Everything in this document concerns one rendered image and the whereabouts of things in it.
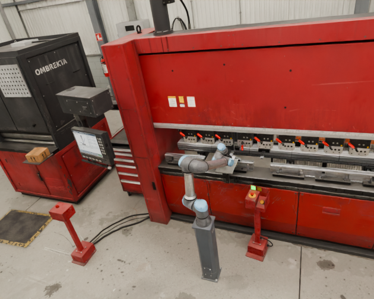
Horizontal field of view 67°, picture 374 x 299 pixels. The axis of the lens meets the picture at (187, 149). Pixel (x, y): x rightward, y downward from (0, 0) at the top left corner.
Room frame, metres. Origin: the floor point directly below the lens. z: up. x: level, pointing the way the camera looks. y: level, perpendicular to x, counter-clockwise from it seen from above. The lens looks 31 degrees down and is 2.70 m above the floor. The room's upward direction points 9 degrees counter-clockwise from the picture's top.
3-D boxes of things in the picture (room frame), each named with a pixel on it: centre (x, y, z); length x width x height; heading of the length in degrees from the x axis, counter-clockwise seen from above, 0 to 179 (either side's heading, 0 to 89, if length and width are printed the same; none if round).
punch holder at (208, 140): (2.65, -0.25, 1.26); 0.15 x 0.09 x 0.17; 63
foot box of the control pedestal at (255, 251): (2.09, -0.60, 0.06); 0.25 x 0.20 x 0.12; 146
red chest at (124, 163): (3.54, 0.73, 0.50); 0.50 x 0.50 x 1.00; 63
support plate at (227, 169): (2.42, -0.38, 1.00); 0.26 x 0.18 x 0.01; 153
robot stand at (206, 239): (1.90, -0.04, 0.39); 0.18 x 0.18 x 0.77; 65
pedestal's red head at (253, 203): (2.12, -0.61, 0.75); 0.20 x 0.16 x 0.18; 56
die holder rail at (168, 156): (2.80, 0.04, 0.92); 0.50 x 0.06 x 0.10; 63
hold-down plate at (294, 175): (2.22, -0.96, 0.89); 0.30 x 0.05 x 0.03; 63
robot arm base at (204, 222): (1.90, -0.04, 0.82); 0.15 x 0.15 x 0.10
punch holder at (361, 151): (2.02, -1.50, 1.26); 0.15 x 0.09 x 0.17; 63
